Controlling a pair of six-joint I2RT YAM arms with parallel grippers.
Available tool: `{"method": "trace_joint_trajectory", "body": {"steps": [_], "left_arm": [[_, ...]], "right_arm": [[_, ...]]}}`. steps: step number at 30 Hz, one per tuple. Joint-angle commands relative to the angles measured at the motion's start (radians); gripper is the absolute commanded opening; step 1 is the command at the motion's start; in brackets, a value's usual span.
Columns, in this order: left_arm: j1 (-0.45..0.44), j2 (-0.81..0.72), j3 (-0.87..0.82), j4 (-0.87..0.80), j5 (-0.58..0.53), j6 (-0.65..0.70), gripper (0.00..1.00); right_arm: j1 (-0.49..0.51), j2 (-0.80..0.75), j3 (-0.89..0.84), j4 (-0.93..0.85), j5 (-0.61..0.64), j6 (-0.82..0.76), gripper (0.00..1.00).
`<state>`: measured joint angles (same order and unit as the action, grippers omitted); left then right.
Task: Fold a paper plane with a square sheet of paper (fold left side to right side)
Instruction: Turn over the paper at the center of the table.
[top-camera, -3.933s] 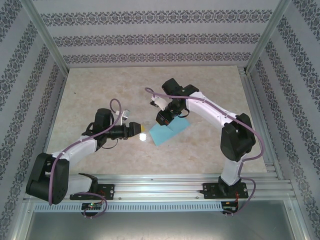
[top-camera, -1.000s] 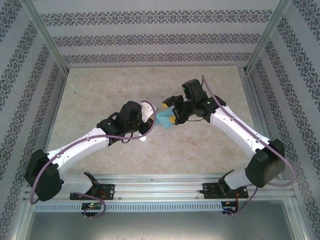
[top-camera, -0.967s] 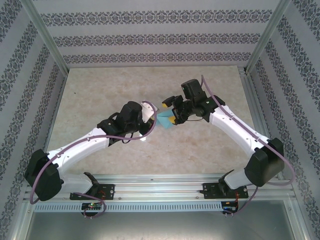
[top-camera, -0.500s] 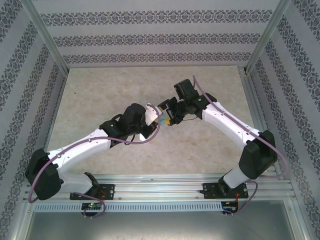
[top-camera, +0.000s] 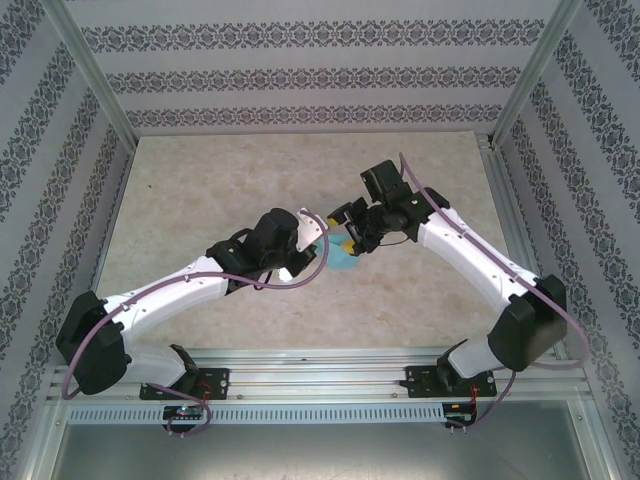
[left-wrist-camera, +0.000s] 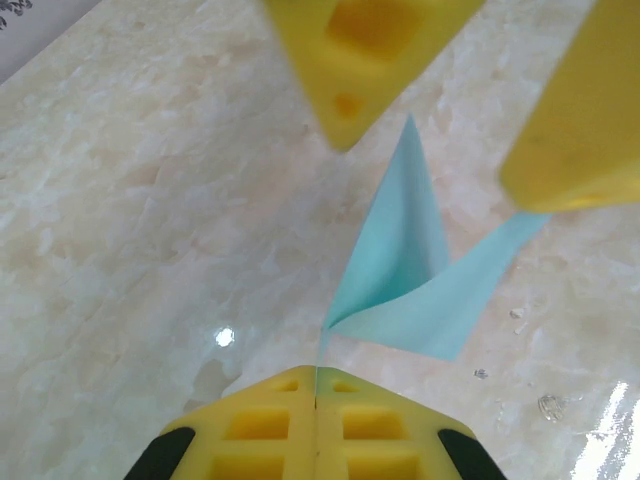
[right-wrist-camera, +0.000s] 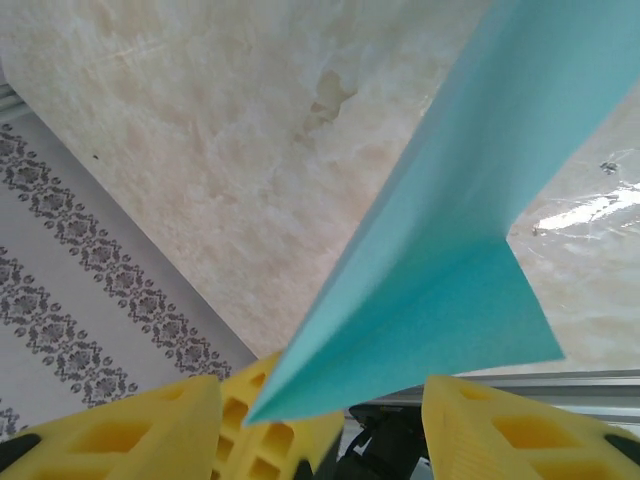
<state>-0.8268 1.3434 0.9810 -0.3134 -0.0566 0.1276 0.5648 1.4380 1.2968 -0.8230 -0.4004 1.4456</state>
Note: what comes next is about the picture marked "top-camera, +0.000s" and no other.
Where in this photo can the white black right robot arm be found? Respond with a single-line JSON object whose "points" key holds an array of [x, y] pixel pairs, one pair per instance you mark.
{"points": [[475, 260]]}

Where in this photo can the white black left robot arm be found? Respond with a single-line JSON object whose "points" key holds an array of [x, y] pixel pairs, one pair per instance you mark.
{"points": [[165, 295]]}

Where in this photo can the grey metal sheet panel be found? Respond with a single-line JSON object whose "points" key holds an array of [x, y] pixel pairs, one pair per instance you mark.
{"points": [[320, 455]]}

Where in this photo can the small circuit board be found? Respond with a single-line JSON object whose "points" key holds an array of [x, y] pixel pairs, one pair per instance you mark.
{"points": [[182, 412], [457, 416]]}

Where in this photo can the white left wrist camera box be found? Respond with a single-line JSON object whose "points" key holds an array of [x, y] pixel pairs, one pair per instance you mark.
{"points": [[310, 232]]}

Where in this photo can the aluminium mounting rail beam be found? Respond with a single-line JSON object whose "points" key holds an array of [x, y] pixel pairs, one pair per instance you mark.
{"points": [[320, 372]]}

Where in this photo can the aluminium side rail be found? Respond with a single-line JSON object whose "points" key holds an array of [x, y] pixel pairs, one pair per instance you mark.
{"points": [[522, 250]]}

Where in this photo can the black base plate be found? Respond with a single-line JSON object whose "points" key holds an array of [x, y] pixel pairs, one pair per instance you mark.
{"points": [[417, 382], [220, 380]]}

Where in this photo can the aluminium frame post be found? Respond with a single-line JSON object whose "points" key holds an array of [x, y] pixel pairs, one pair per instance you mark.
{"points": [[537, 70], [47, 440], [90, 75], [597, 440]]}

